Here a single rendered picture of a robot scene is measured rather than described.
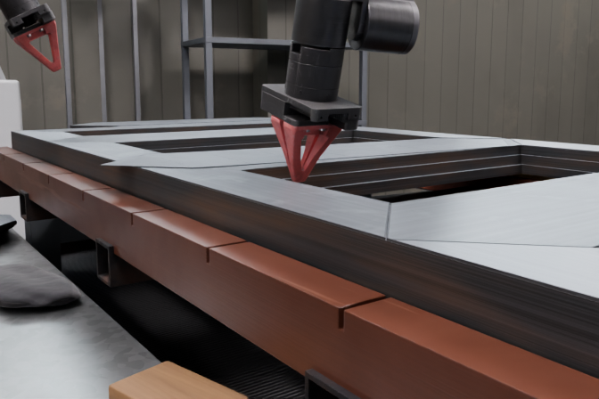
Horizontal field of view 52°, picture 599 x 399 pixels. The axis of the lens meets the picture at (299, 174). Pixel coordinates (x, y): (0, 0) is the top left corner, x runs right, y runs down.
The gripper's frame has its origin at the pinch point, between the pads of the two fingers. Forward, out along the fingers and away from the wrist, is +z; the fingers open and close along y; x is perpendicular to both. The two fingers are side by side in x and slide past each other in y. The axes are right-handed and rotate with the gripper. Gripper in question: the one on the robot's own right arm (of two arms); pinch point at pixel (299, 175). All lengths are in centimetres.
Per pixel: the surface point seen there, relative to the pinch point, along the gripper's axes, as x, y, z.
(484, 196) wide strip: -6.1, -19.9, -4.8
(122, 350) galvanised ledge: 18.8, 2.3, 19.4
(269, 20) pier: -213, 335, 28
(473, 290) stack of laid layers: 12.1, -33.3, -6.7
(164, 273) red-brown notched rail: 16.5, -1.9, 8.2
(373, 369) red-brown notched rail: 16.6, -31.1, -1.2
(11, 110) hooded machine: -27, 283, 74
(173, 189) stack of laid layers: 11.9, 6.9, 3.1
